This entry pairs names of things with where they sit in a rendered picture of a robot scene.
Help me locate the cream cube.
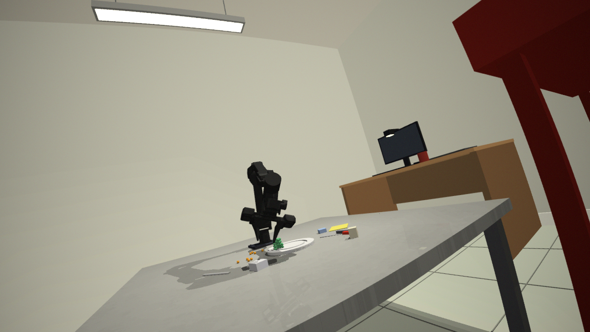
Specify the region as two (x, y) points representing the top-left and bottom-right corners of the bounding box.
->
(348, 226), (359, 239)

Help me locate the yellow flat rectangular board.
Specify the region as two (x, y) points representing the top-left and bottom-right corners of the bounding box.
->
(329, 223), (348, 231)

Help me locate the white round board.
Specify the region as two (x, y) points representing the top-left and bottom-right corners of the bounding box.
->
(267, 238), (314, 255)

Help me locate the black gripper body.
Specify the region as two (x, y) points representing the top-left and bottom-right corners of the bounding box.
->
(241, 197), (296, 228)

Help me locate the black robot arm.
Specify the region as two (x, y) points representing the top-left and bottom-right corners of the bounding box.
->
(248, 161), (288, 244)

